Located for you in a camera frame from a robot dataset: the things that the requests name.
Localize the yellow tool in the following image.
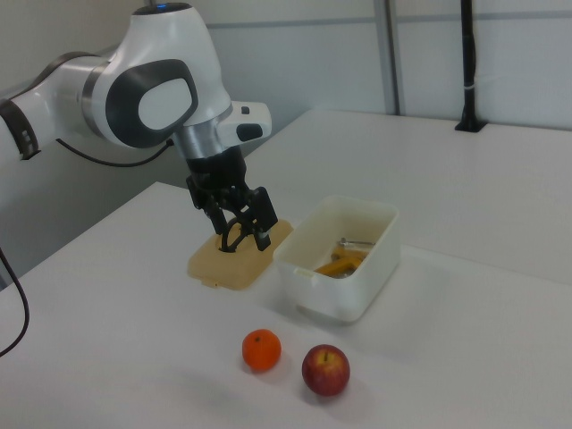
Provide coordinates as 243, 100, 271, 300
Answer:
314, 252, 366, 279

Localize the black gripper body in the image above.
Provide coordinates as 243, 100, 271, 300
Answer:
184, 148, 249, 194

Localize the red toy apple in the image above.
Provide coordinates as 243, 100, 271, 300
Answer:
301, 343, 351, 398

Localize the black curved plastic piece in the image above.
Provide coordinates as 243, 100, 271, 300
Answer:
217, 218, 251, 255

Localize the black pole with base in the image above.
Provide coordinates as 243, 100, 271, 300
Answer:
454, 0, 487, 132

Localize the orange toy fruit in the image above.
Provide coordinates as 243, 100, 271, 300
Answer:
241, 329, 282, 373

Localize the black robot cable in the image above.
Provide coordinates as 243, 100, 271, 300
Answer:
0, 137, 175, 358

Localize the beige plastic box lid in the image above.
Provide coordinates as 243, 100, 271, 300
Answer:
186, 217, 295, 291

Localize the white plastic container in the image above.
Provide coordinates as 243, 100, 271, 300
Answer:
272, 194, 400, 326

